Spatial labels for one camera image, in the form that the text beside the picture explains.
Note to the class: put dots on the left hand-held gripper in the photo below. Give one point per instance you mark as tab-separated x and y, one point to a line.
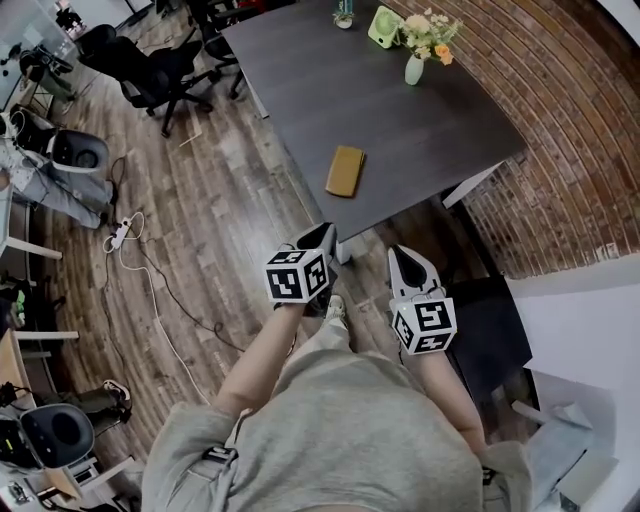
295	280

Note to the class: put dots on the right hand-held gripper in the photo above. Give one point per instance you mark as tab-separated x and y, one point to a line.
425	325

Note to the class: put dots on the person's left forearm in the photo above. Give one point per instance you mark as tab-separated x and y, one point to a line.
260	360

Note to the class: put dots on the person's right forearm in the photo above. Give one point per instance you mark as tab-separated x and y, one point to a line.
447	395

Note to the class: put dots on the person's light shoe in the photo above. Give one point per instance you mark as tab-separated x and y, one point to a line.
336	306

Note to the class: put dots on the black cabinet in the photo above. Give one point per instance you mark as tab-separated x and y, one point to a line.
490	330

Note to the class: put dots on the person's beige trousers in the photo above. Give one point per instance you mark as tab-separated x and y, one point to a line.
325	340

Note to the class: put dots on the wooden strip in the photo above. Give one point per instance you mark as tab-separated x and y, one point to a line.
190	139

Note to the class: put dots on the person's grey shirt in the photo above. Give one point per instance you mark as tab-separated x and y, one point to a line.
330	435

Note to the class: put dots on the pale green vase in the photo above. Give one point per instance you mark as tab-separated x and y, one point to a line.
414	70

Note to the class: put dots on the small black office chair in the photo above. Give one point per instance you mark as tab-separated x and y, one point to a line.
217	45

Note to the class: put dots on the small green desk fan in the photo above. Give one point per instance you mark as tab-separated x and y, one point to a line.
382	27

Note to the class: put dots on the white cardboard box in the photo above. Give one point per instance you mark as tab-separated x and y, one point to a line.
560	440

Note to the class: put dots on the small green potted plant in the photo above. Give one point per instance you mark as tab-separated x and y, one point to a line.
344	17

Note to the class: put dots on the yellow and white flower bouquet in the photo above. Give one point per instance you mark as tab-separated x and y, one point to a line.
427	30

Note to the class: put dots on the large black office chair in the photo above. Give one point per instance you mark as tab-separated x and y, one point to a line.
145	75

